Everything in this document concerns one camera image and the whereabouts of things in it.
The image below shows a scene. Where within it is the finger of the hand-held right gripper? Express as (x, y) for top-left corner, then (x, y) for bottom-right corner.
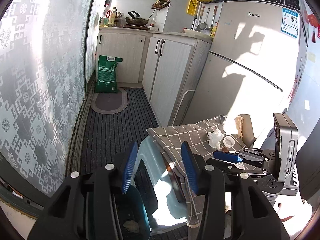
(206, 157), (270, 178)
(213, 149), (266, 165)

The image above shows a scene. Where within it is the pale plastic stool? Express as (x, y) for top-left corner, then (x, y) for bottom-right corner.
(132, 136), (190, 233)

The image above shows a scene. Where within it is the dark striped floor mat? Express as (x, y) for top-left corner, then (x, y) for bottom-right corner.
(72, 87), (190, 235)

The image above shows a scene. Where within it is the grey oval floor mat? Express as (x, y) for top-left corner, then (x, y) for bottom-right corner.
(90, 87), (128, 115)

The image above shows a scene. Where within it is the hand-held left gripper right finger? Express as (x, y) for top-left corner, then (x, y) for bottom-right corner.
(181, 141), (291, 240)

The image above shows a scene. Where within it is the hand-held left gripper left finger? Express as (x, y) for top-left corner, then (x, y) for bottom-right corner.
(27, 141), (139, 240)

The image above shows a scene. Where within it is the white refrigerator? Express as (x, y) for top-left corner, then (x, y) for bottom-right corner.
(184, 0), (320, 155)

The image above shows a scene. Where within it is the yellow cutting board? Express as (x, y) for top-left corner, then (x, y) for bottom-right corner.
(186, 0), (199, 14)

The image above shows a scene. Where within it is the dark wok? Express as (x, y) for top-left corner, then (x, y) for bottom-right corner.
(125, 11), (150, 26)

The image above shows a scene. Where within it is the patterned glass sliding door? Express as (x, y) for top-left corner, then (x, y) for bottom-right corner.
(0, 0), (114, 198)

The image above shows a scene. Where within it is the dark teal trash bin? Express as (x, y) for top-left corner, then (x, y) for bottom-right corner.
(85, 184), (152, 240)

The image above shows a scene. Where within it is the yellow oil bottle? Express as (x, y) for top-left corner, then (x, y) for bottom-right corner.
(110, 7), (118, 27)

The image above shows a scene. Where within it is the metal strainer ladle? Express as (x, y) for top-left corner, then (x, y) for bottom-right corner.
(196, 6), (207, 30)

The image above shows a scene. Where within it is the crumpled beige paper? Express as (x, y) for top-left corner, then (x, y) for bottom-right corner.
(123, 219), (140, 232)

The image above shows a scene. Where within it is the wall spice rack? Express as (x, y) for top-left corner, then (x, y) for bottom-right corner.
(151, 0), (170, 10)

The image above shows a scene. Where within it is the green rice bag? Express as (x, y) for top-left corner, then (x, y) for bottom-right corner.
(94, 54), (123, 94)

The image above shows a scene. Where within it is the red hanging ornament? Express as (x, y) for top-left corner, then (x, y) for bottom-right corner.
(304, 9), (320, 43)

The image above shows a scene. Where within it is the blue refrigerator label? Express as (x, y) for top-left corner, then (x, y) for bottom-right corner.
(280, 8), (300, 38)

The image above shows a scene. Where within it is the cream lace tablecloth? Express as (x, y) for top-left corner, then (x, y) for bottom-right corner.
(234, 115), (245, 138)

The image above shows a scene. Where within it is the double-door white kitchen cabinet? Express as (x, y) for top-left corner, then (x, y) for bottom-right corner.
(142, 31), (213, 127)

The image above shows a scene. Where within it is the large red-capped oil bottle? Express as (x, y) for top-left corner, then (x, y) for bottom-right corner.
(103, 4), (112, 27)

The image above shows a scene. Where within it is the grey checked tablecloth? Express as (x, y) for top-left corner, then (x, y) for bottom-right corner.
(146, 115), (255, 228)

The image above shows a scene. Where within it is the white plastic frame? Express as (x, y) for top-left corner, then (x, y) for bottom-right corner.
(172, 89), (197, 127)

